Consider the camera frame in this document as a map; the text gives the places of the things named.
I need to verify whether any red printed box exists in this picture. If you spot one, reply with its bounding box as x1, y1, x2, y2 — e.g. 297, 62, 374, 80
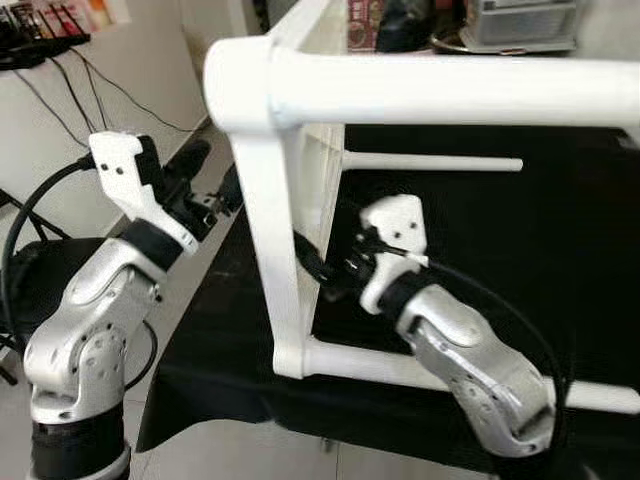
345, 0, 383, 53

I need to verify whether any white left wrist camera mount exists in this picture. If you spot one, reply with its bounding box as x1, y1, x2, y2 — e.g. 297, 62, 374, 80
88, 130, 201, 256

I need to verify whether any thin black wall cable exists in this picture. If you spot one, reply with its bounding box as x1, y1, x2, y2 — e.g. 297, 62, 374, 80
10, 50, 206, 151

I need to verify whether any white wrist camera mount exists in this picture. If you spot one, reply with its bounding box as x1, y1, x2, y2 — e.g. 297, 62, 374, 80
88, 130, 201, 256
358, 195, 431, 313

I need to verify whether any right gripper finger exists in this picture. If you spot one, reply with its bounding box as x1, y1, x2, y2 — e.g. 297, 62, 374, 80
293, 232, 341, 291

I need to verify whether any black seat on metal frame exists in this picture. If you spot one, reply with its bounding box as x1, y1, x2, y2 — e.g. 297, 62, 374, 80
0, 190, 71, 386

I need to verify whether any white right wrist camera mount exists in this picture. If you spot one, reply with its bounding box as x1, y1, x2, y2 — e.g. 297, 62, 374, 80
358, 195, 431, 313

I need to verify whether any black shelf with books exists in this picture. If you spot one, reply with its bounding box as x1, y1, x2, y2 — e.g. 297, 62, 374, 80
0, 0, 131, 71

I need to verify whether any black tablecloth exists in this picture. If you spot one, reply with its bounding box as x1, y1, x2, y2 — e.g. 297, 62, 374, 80
135, 125, 640, 476

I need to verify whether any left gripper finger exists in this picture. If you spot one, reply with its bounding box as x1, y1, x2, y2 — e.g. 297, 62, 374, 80
215, 165, 246, 213
165, 140, 213, 186

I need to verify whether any black bag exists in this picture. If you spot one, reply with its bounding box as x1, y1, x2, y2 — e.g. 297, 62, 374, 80
378, 0, 441, 53

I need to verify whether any clear plastic storage box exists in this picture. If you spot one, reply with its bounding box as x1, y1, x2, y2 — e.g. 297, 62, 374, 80
460, 0, 581, 51

